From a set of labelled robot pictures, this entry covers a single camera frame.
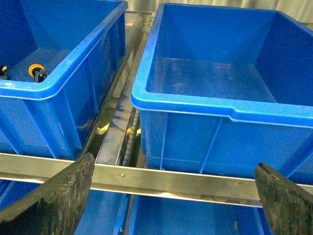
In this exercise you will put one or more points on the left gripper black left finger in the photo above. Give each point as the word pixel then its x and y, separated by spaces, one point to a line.
pixel 55 207

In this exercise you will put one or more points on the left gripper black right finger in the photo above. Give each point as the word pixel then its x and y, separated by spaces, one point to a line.
pixel 288 207

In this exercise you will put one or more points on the lower left blue bin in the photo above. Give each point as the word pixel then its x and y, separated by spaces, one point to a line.
pixel 105 212

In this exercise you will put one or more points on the lower right blue bin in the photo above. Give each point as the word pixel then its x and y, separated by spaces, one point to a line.
pixel 164 216

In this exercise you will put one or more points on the yellow button near bin corner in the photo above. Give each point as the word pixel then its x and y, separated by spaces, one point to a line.
pixel 38 72

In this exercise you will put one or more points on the right blue plastic bin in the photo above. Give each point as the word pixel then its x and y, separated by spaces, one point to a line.
pixel 221 89

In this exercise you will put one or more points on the blue plastic bin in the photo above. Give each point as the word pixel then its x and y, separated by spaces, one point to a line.
pixel 221 89
pixel 81 44

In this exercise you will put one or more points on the red button bin right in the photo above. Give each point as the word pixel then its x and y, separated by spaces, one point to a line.
pixel 3 73

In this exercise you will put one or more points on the left blue plastic bin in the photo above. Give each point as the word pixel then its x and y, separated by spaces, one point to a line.
pixel 81 44

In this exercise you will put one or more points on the metal shelf front rail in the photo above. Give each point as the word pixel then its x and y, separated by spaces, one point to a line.
pixel 137 181

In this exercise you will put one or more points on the metal centre divider rail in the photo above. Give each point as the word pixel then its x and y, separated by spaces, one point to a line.
pixel 119 133

